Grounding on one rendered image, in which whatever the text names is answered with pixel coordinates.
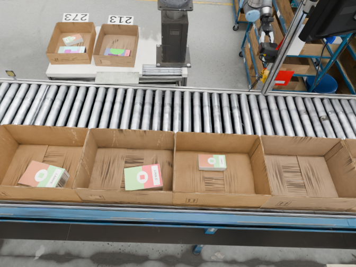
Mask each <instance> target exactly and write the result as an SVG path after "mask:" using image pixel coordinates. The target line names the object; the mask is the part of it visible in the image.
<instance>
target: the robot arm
mask: <svg viewBox="0 0 356 267"><path fill-rule="evenodd" d="M160 1H161V2H162V3H163V4H164V5H166V6H168V7H173V8H179V7H184V6H186V5H188V4H189V2H190V0H160ZM239 7H240V8H243V10H244V13H245V18H246V19H247V21H249V22H254V21H256V20H257V19H258V18H259V19H260V23H261V26H260V27H259V28H258V36H259V35H260V39H259V42H264V36H265V35H267V36H269V42H271V43H273V39H274V29H273V27H272V24H270V22H274V18H273V17H271V16H272V0H240V3H239ZM269 32H270V33H269Z"/></svg>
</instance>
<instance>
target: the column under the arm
mask: <svg viewBox="0 0 356 267"><path fill-rule="evenodd" d="M188 27H189V20H188V12H187V11H183V15H182V17H181V18H180V19H176V20H174V19H170V18H169V17H167V15H166V11H161V44H157V45H156V67H184V68H191V60H190V51H189V45H187V39H188Z"/></svg>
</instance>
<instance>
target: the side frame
mask: <svg viewBox="0 0 356 267"><path fill-rule="evenodd" d="M0 221H1V222H18V223H51V224H84V225H117V226H149V227H182V228H215V229H248V230H280V231H298V232H330V233H356V219H350V218H318V217H287V216H256V215H224V214H208V213H177V212H145V211H114V210H83V209H52V208H21V207H0Z"/></svg>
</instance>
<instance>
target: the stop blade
mask: <svg viewBox="0 0 356 267"><path fill-rule="evenodd" d="M49 89H50V88H49V86H48V87H47V89H46V91H45V94H44V96H43V98H42V100H41V102H40V105H39V107H38V109H37V111H36V113H35V116H34V118H33V120H32V122H31V125H34V123H35V120H36V118H37V116H38V114H39V112H40V109H41V107H42V105H43V102H44V100H45V98H46V96H47V93H48V91H49Z"/></svg>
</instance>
